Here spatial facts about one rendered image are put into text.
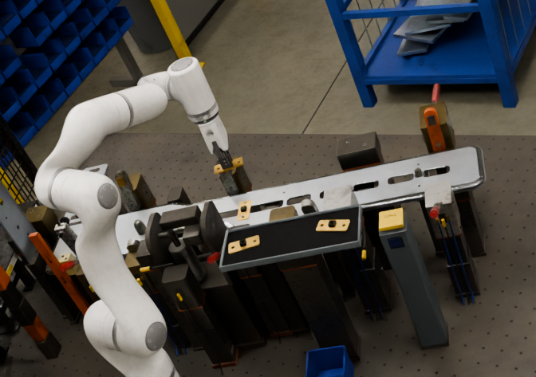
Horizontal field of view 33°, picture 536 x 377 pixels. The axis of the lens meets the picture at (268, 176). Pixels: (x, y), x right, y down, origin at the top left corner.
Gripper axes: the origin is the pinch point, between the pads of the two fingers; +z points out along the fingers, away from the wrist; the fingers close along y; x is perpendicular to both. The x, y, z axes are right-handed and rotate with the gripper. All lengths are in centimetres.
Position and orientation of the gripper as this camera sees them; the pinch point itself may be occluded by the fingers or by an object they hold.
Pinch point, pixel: (225, 159)
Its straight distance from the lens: 249.1
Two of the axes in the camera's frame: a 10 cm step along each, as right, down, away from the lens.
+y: -0.8, -5.7, 8.1
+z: 3.3, 7.6, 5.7
